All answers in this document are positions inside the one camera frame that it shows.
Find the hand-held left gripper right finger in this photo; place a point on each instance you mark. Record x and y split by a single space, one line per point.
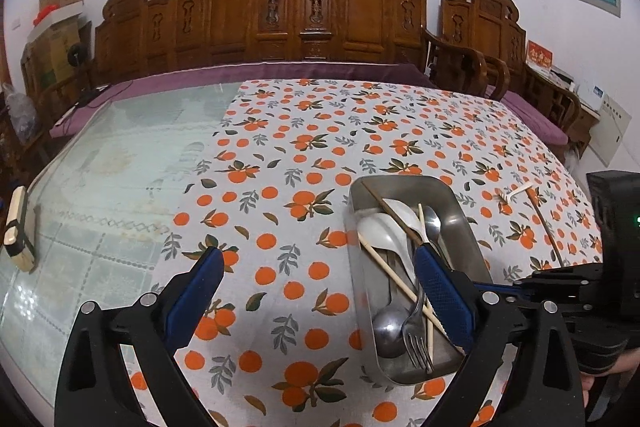
440 297

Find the person's right hand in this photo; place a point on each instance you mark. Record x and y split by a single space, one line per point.
631 362

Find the metal fork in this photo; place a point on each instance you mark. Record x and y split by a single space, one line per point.
415 332

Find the carved wooden armchair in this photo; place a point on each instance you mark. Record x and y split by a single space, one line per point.
480 22

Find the white and blue box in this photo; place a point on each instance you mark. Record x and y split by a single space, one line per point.
594 99

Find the red gift box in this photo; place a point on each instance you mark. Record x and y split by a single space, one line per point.
541 55

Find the white electrical cabinet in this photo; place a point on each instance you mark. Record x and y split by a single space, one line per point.
612 132

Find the white ceramic soup spoon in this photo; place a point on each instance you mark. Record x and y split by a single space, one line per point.
405 212

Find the long purple sofa cushion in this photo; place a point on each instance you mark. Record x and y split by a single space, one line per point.
200 79

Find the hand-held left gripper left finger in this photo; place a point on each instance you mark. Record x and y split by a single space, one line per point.
197 297

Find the orange fruit print tablecloth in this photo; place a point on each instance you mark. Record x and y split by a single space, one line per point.
300 167

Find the purple armchair cushion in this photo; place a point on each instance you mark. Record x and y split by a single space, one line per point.
530 112

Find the wooden block with black bands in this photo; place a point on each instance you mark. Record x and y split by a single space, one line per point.
20 232

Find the large metal spoon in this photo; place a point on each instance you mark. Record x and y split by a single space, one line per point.
390 329

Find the clear plastic bag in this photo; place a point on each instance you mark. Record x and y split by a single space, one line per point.
20 112

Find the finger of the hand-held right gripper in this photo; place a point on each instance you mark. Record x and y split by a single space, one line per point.
565 277

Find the large cardboard box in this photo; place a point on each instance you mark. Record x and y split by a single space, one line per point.
55 52

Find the carved wooden sofa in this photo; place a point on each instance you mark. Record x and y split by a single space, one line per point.
240 17

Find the small white plastic fork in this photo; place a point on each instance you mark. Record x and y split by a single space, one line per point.
517 193

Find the rectangular metal tray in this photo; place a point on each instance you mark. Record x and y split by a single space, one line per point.
450 197

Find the wooden side table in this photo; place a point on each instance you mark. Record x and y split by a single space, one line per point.
582 127

